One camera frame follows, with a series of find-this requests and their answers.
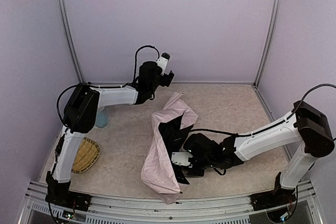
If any pink folding umbrella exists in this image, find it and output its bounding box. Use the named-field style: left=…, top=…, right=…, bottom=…
left=141, top=92, right=198, bottom=204

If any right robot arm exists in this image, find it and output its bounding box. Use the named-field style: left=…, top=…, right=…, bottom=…
left=171, top=101, right=335, bottom=195

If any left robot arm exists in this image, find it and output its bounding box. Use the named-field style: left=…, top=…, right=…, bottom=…
left=46, top=53, right=174, bottom=198

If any light blue white mug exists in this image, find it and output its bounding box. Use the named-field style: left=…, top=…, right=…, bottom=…
left=95, top=107, right=108, bottom=129

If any woven bamboo tray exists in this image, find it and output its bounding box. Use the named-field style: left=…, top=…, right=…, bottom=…
left=71, top=137, right=100, bottom=174

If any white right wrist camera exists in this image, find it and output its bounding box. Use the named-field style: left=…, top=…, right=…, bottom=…
left=171, top=152, right=193, bottom=167

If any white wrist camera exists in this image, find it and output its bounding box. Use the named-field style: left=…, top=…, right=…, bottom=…
left=171, top=152, right=193, bottom=167
left=155, top=52, right=171, bottom=75

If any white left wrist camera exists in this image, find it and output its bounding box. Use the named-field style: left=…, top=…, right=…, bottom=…
left=155, top=52, right=171, bottom=75

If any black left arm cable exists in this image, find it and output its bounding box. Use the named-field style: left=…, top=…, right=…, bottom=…
left=56, top=45, right=162, bottom=127

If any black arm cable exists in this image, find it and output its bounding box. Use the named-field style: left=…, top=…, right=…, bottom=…
left=188, top=83, right=336, bottom=143
left=56, top=45, right=162, bottom=127

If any front aluminium rail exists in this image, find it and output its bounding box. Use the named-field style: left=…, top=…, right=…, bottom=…
left=16, top=180, right=326, bottom=223

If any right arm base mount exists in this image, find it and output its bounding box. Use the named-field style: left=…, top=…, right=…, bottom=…
left=250, top=190, right=296, bottom=211

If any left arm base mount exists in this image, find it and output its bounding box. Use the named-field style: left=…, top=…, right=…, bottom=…
left=45, top=191, right=91, bottom=212

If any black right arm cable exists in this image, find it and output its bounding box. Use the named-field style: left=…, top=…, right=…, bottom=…
left=188, top=83, right=336, bottom=143

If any left aluminium frame post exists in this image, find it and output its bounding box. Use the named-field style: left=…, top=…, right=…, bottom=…
left=57, top=0, right=85, bottom=82

